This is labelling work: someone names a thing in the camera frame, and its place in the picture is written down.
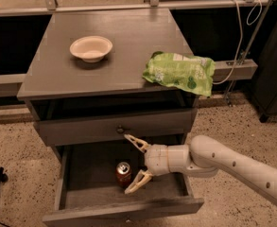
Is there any green chip bag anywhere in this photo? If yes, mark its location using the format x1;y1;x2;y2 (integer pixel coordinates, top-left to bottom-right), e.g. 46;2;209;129
142;51;216;96

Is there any open grey middle drawer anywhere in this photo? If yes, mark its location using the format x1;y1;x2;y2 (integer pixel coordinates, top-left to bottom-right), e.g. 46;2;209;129
43;140;204;227

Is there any white paper bowl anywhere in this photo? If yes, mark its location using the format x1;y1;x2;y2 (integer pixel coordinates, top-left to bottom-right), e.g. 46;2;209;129
70;36;113;63

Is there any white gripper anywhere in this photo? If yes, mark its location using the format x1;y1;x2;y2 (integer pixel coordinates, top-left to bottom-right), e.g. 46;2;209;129
124;134;169;194

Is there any white cable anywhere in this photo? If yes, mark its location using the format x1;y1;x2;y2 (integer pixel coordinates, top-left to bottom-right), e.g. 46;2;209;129
212;0;263;86

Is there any dark cabinet at right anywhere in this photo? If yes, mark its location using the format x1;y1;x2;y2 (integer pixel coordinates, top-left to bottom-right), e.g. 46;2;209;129
251;0;277;123

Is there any red coke can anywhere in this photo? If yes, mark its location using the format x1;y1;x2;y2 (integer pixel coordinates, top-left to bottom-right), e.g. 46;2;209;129
115;162;132;188

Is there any grey metal rail frame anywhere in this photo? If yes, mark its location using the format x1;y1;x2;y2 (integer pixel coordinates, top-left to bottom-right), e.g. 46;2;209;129
0;0;277;99

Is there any round metal drawer knob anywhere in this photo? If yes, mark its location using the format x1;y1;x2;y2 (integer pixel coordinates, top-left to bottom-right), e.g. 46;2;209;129
116;126;125;134

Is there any grey wooden drawer cabinet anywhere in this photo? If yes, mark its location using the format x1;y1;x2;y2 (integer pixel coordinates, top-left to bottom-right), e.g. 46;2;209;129
16;7;205;227

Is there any closed grey top drawer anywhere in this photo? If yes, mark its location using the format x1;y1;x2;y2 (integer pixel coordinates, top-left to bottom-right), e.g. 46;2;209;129
35;109;197;147

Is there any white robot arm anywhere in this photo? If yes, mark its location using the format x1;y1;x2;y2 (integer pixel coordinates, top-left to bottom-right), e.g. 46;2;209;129
125;134;277;206

